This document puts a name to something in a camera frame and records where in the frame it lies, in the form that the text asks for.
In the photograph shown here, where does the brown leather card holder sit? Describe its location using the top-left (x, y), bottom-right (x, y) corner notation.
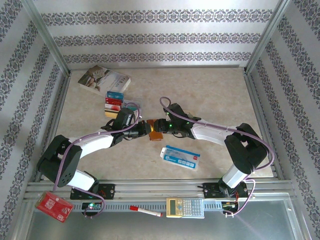
top-left (146, 119), bottom-right (165, 142)

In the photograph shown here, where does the clear acrylic card stand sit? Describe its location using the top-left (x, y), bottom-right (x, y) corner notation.
top-left (103, 91), bottom-right (143, 120)

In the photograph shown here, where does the blue card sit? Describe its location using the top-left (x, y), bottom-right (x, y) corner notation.
top-left (106, 91), bottom-right (125, 100)

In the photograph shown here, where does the blue white plastic package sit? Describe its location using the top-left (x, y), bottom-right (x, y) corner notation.
top-left (159, 144), bottom-right (202, 171)

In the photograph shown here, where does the paperback book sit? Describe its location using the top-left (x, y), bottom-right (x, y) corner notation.
top-left (77, 65), bottom-right (131, 97)

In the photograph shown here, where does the red capped marker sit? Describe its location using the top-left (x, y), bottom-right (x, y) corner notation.
top-left (129, 205), bottom-right (163, 218)

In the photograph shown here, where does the beige calculator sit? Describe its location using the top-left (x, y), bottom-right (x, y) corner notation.
top-left (165, 197), bottom-right (205, 219)

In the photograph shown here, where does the green led circuit board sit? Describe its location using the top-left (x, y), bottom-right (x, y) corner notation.
top-left (81, 201), bottom-right (103, 211)

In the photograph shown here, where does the grey metal shelf plate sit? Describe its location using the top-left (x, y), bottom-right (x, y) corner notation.
top-left (23, 198), bottom-right (310, 240)

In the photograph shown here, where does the red cardboard box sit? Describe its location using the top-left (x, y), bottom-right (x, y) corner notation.
top-left (34, 191), bottom-right (75, 223)

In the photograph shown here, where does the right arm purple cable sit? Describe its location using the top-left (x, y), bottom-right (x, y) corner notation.
top-left (159, 96), bottom-right (275, 218)

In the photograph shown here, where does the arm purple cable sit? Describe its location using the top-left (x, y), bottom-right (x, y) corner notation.
top-left (159, 96), bottom-right (275, 218)
top-left (53, 99), bottom-right (143, 220)

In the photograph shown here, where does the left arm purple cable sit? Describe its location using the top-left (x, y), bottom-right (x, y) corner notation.
top-left (53, 99), bottom-right (143, 220)

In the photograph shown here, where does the aluminium mounting rail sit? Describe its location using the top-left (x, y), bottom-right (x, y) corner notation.
top-left (24, 178), bottom-right (296, 201)

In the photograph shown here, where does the aluminium table edge rail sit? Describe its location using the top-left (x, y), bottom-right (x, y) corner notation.
top-left (33, 71), bottom-right (72, 182)
top-left (67, 64), bottom-right (247, 70)
top-left (243, 69), bottom-right (285, 181)

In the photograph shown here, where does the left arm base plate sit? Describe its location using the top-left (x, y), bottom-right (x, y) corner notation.
top-left (69, 183), bottom-right (116, 200)

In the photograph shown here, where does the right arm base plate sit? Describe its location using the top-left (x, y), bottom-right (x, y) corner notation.
top-left (202, 181), bottom-right (250, 200)

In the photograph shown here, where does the grey slotted cable duct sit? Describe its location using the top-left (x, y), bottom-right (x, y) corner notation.
top-left (74, 201), bottom-right (241, 213)

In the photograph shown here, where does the wired connector board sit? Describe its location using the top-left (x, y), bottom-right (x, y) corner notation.
top-left (221, 199), bottom-right (240, 212)

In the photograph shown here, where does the aluminium frame post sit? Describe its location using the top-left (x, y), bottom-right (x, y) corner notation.
top-left (21, 0), bottom-right (72, 76)
top-left (243, 0), bottom-right (298, 75)

